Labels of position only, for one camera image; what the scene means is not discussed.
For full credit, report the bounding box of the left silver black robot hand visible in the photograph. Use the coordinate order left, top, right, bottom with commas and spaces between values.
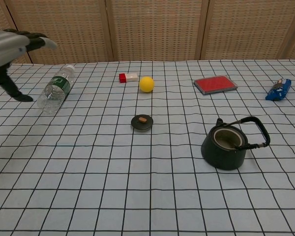
0, 28, 58, 103

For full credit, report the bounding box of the black kettle lid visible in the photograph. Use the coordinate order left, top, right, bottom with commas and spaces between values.
131, 114, 155, 132

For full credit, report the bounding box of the clear green-label water bottle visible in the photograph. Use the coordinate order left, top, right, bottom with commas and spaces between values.
36, 64, 76, 115

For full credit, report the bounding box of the red and white block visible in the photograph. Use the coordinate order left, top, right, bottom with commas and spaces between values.
118, 72, 139, 84

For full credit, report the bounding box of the yellow ball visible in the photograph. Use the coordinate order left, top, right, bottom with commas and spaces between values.
139, 76, 155, 93

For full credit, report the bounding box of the blue checked tablecloth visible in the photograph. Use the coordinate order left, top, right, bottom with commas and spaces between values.
0, 59, 295, 236

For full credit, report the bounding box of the red flat pad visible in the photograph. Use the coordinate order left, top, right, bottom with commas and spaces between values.
193, 75, 237, 95

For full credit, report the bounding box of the blue snack packet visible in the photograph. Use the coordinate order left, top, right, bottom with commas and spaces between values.
265, 78, 292, 102

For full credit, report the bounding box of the black cast iron kettle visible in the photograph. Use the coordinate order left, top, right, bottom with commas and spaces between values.
201, 116, 271, 171

